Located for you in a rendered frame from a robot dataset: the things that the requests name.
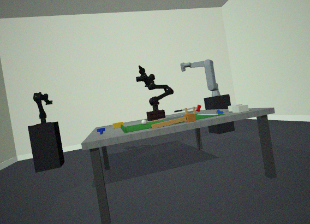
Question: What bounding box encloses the small yellow block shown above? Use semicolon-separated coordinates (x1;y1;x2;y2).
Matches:
112;122;123;129

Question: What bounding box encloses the green putting mat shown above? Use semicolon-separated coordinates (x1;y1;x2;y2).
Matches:
121;114;224;133

